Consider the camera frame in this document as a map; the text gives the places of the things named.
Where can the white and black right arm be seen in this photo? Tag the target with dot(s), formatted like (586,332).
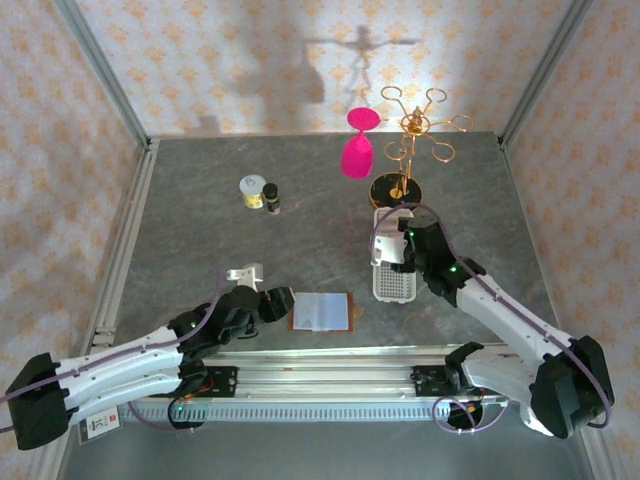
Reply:
(515,330)

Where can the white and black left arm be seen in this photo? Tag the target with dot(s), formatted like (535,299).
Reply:
(120,367)

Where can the credit card stack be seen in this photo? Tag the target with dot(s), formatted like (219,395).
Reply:
(387,225)

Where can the white plastic mesh basket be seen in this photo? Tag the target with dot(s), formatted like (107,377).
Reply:
(395,287)

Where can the small dark bottle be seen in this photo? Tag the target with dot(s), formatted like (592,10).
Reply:
(270,192)

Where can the pink wine glass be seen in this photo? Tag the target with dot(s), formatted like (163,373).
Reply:
(357,160)

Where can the white-lid tin can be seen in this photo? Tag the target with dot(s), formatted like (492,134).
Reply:
(251,185)

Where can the white label tag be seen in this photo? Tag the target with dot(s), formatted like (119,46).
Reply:
(102,425)

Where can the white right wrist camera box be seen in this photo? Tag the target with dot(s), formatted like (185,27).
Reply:
(387,248)

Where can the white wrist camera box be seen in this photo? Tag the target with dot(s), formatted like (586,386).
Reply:
(387,248)
(245,274)

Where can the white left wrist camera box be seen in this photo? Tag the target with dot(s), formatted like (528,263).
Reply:
(245,274)

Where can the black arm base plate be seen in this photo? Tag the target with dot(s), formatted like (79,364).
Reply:
(425,382)
(225,382)

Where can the aluminium front rail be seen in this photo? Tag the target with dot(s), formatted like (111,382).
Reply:
(320,372)

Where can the aluminium side rail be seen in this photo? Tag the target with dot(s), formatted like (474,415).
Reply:
(131,220)

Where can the aluminium corner post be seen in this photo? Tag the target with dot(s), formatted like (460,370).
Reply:
(105,75)
(545,75)

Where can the aluminium frame rail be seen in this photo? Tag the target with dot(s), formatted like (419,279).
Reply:
(50,467)
(600,460)

